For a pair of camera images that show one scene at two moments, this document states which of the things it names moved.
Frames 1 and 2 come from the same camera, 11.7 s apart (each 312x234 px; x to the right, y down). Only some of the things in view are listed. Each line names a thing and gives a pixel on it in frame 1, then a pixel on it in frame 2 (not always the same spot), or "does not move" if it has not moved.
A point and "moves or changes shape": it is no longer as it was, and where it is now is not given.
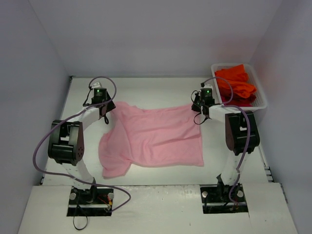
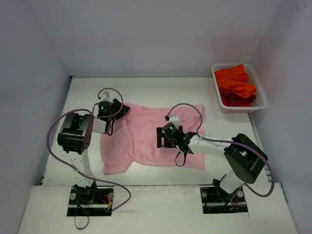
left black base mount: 93,202 does not move
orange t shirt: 239,78 does not move
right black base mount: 223,199 does not move
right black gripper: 195,106 → 160,137
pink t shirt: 170,136 moves or changes shape
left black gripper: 109,106 → 119,108
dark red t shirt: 225,95 does not move
